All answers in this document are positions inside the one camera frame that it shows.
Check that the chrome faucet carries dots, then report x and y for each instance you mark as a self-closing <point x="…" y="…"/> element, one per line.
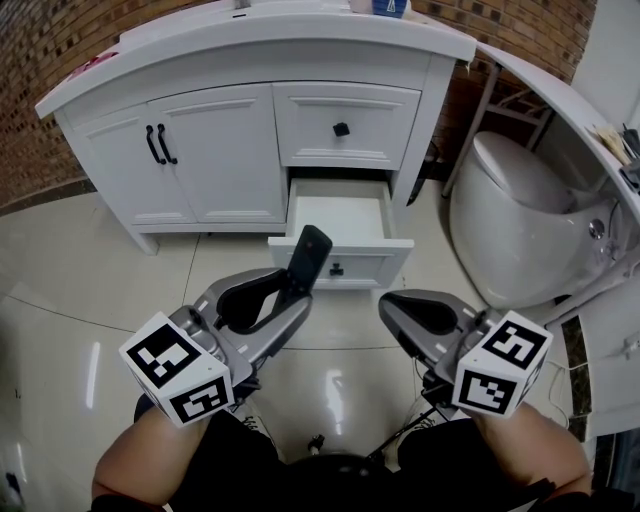
<point x="242" y="4"/>

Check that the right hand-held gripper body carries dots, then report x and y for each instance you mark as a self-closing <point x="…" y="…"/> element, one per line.
<point x="505" y="365"/>

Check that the person's left white shoe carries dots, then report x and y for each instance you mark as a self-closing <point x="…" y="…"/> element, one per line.
<point x="252" y="425"/>

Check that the pink cloth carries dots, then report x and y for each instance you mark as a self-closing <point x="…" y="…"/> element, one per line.
<point x="95" y="64"/>

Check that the white cabinet door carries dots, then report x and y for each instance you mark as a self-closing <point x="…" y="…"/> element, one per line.
<point x="125" y="190"/>
<point x="225" y="165"/>

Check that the person's white shoe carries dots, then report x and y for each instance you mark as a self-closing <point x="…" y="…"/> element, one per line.
<point x="415" y="420"/>
<point x="252" y="425"/>

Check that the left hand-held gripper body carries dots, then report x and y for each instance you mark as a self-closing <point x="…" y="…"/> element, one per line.
<point x="170" y="360"/>

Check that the person's left forearm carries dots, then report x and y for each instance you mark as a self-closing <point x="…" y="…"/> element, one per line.
<point x="145" y="455"/>

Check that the chrome toilet button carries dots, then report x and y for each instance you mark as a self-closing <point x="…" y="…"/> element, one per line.
<point x="596" y="228"/>

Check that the person's black clothing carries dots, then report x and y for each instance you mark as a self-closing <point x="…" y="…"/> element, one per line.
<point x="235" y="465"/>

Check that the white mug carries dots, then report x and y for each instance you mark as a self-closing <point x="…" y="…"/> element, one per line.
<point x="361" y="5"/>

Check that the blue cup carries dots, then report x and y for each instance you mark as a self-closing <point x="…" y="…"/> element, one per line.
<point x="391" y="7"/>

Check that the beige paper sheet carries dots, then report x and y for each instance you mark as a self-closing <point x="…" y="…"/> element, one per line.
<point x="414" y="17"/>

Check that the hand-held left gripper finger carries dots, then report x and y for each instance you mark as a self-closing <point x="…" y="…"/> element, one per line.
<point x="235" y="278"/>
<point x="280" y="335"/>

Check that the person's right forearm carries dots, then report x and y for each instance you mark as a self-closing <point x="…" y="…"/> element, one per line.
<point x="535" y="455"/>

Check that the white floor panel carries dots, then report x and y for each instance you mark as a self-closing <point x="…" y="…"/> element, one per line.
<point x="612" y="395"/>

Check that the black open drawer knob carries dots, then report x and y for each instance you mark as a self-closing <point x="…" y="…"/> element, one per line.
<point x="336" y="270"/>

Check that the white closed drawer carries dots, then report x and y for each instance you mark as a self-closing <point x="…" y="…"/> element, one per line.
<point x="310" y="145"/>

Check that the beige cloth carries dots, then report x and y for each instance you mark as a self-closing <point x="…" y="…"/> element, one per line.
<point x="610" y="142"/>

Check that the black remote control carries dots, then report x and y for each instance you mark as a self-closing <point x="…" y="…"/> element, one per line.
<point x="310" y="255"/>

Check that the black closed drawer knob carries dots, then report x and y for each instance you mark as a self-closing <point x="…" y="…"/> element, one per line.
<point x="341" y="129"/>

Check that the white toilet lid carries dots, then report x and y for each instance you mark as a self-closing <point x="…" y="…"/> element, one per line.
<point x="520" y="172"/>

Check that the white panel latch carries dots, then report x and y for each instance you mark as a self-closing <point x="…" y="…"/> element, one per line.
<point x="627" y="347"/>

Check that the white drawer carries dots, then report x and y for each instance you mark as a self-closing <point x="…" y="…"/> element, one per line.
<point x="372" y="262"/>
<point x="310" y="145"/>

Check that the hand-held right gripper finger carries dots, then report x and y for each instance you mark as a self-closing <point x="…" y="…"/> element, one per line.
<point x="425" y="347"/>
<point x="412" y="298"/>

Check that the grey device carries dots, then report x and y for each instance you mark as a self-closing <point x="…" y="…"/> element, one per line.
<point x="631" y="175"/>

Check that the white vanity cabinet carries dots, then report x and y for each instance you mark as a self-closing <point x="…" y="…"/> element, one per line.
<point x="225" y="60"/>

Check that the small stool caster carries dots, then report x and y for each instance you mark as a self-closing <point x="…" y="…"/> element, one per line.
<point x="316" y="444"/>

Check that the person's right white shoe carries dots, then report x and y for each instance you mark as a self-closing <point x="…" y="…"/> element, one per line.
<point x="415" y="420"/>

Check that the white toilet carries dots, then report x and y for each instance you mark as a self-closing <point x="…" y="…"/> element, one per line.
<point x="515" y="255"/>

